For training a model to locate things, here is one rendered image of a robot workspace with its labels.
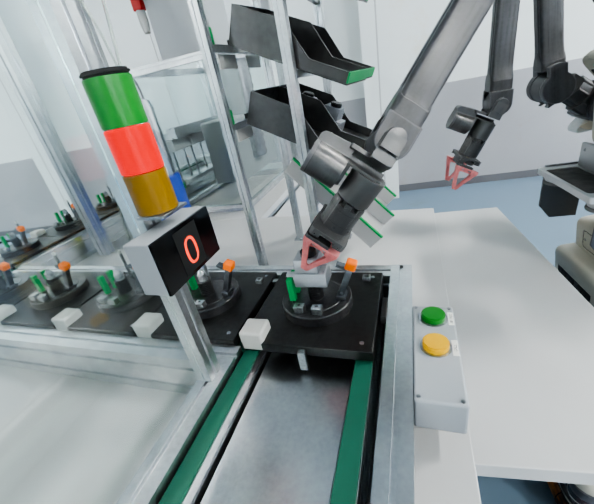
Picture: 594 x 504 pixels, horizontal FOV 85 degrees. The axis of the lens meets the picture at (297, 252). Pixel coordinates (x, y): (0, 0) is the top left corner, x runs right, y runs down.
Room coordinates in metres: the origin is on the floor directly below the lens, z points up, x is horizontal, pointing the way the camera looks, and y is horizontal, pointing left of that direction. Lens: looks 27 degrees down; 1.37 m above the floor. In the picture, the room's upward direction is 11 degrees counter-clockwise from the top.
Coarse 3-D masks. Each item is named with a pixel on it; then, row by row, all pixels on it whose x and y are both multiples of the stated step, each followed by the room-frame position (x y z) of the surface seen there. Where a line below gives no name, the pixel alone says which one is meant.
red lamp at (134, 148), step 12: (108, 132) 0.38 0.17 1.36; (120, 132) 0.38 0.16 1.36; (132, 132) 0.38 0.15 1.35; (144, 132) 0.39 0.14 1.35; (108, 144) 0.39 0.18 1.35; (120, 144) 0.38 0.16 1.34; (132, 144) 0.38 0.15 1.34; (144, 144) 0.39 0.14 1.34; (156, 144) 0.41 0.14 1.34; (120, 156) 0.38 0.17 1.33; (132, 156) 0.38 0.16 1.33; (144, 156) 0.39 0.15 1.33; (156, 156) 0.40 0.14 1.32; (120, 168) 0.39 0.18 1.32; (132, 168) 0.38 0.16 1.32; (144, 168) 0.38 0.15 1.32; (156, 168) 0.39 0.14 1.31
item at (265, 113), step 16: (256, 96) 0.81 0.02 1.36; (272, 96) 0.90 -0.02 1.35; (288, 96) 0.91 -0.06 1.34; (304, 96) 0.89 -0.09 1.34; (256, 112) 0.82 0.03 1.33; (272, 112) 0.79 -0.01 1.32; (288, 112) 0.77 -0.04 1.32; (304, 112) 0.89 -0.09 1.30; (320, 112) 0.87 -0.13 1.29; (272, 128) 0.80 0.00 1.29; (288, 128) 0.78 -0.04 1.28; (320, 128) 0.87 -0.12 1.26; (336, 128) 0.85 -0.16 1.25
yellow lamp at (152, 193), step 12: (132, 180) 0.38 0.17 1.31; (144, 180) 0.38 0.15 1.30; (156, 180) 0.39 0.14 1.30; (168, 180) 0.40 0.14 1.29; (132, 192) 0.38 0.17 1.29; (144, 192) 0.38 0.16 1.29; (156, 192) 0.38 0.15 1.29; (168, 192) 0.39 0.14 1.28; (144, 204) 0.38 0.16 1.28; (156, 204) 0.38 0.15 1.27; (168, 204) 0.39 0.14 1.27; (144, 216) 0.38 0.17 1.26
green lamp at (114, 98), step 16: (96, 80) 0.38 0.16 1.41; (112, 80) 0.38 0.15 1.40; (128, 80) 0.40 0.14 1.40; (96, 96) 0.38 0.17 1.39; (112, 96) 0.38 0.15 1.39; (128, 96) 0.39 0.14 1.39; (96, 112) 0.39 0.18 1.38; (112, 112) 0.38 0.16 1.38; (128, 112) 0.39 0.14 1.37; (144, 112) 0.41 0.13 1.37; (112, 128) 0.38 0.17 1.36
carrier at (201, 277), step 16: (208, 272) 0.70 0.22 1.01; (224, 272) 0.75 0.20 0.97; (240, 272) 0.73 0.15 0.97; (256, 272) 0.72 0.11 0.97; (272, 272) 0.70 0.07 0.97; (192, 288) 0.66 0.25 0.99; (208, 288) 0.62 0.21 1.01; (240, 288) 0.66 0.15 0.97; (256, 288) 0.64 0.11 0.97; (208, 304) 0.58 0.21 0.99; (224, 304) 0.58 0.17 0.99; (240, 304) 0.59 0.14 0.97; (256, 304) 0.58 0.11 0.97; (208, 320) 0.56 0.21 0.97; (224, 320) 0.54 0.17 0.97; (240, 320) 0.53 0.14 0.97; (208, 336) 0.50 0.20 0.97; (224, 336) 0.49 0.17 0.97
